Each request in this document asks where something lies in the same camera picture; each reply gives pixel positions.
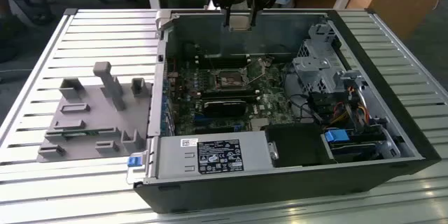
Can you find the green RAM stick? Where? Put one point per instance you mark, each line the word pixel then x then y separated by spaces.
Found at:
pixel 87 132

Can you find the black plastic drive cover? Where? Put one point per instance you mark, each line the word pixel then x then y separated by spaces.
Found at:
pixel 298 145

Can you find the graphics card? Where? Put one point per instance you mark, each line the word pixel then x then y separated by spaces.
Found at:
pixel 224 107

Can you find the grey parts rack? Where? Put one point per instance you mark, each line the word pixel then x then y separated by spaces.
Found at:
pixel 95 108

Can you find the green motherboard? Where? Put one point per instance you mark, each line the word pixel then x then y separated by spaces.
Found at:
pixel 276 103

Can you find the metal disk bay cage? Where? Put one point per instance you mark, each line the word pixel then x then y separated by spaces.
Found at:
pixel 315 69

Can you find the silver chipset heat sink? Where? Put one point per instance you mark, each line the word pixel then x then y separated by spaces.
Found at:
pixel 259 124

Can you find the blue plastic latch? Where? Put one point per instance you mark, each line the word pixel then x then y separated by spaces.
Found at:
pixel 136 161

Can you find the black RAM slot white clip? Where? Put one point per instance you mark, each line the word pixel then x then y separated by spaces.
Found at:
pixel 227 93
pixel 227 57
pixel 227 63

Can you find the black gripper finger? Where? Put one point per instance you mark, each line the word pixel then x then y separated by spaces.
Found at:
pixel 227 16
pixel 254 16

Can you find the CPU socket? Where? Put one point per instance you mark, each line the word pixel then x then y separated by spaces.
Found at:
pixel 231 79

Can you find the blue disk carrier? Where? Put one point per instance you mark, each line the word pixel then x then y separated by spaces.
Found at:
pixel 336 137

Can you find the grey power supply with label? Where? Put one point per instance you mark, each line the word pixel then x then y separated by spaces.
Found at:
pixel 175 155

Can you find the CPU with silver top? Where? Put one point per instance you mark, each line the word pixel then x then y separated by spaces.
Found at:
pixel 240 23

